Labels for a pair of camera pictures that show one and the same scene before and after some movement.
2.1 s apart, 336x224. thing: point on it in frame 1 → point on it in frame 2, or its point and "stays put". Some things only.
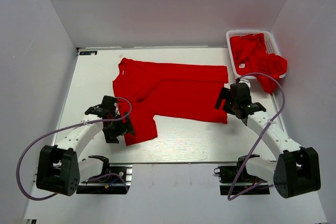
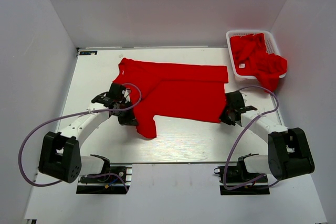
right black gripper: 225,94 → 223,118
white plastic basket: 271,46 stays put
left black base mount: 114,179 stays put
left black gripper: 111,137 → 130,120
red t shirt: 185,92 stays put
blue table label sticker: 87,52 stays put
